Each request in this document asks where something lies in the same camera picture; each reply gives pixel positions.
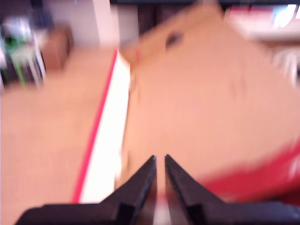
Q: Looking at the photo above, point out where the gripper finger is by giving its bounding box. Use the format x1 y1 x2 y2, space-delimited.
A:
165 154 224 225
100 155 158 225

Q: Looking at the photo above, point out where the red shoebox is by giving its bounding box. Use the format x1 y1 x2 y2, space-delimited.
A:
71 0 300 225

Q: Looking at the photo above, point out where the brown cardboard box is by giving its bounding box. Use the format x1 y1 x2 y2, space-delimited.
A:
43 24 74 71

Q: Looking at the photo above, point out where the white and green stand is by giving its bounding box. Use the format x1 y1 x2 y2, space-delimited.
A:
0 18 46 89

